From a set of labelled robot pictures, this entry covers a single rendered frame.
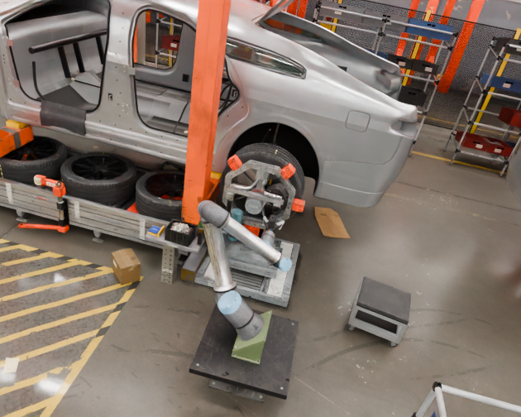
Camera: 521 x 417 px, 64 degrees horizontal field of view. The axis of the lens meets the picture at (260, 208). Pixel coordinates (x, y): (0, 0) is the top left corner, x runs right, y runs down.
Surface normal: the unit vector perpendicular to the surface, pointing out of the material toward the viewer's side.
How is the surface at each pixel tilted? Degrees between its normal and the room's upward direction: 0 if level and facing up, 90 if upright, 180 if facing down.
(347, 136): 90
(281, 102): 90
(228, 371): 0
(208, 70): 90
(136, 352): 0
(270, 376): 0
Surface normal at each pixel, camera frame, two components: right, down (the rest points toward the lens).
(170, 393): 0.17, -0.84
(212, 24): -0.20, 0.49
